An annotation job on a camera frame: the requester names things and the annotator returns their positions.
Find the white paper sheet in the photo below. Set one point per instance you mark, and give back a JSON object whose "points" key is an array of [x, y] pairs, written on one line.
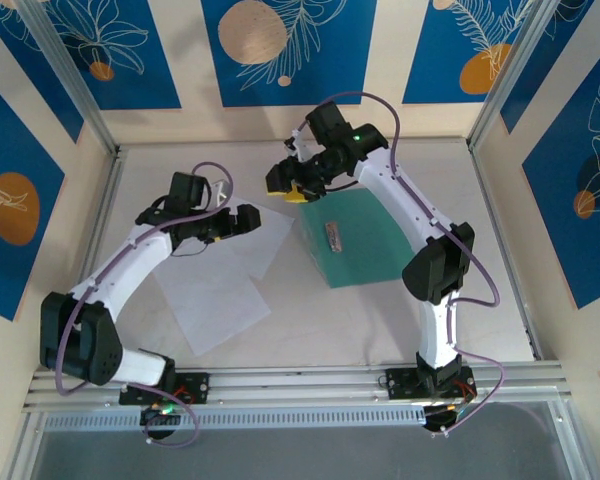
{"points": [[215, 315], [250, 250]]}

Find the metal folder clip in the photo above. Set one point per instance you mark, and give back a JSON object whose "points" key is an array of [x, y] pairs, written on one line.
{"points": [[334, 236]]}

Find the green plastic folder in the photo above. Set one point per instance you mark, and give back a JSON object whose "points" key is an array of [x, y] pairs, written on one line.
{"points": [[360, 260]]}

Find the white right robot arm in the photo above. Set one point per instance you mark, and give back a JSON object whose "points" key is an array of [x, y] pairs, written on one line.
{"points": [[405, 205]]}

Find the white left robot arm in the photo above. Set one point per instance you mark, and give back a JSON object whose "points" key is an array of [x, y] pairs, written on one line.
{"points": [[130, 265]]}

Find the black base connector box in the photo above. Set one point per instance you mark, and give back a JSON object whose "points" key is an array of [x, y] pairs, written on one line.
{"points": [[160, 422], [440, 419]]}

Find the grey acrylic panel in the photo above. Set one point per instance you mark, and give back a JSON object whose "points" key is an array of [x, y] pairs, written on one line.
{"points": [[305, 455]]}

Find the blue floral wall panel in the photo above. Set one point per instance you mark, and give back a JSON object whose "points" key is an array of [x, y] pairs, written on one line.
{"points": [[30, 65], [330, 75], [440, 50], [555, 225], [5, 270], [545, 70], [130, 60]]}

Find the aluminium table edge rail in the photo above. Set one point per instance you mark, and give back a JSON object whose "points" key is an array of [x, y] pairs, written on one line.
{"points": [[96, 250], [484, 175]]}

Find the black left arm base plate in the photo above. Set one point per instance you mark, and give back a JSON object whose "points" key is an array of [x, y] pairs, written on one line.
{"points": [[200, 387]]}

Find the aluminium corner post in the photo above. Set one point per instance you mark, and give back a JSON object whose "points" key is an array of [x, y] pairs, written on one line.
{"points": [[511, 75], [70, 75]]}

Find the wide aluminium base rail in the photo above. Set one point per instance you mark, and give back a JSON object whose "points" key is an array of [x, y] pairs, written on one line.
{"points": [[300, 385]]}

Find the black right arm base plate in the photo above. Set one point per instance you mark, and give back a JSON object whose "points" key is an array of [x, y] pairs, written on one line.
{"points": [[400, 385]]}

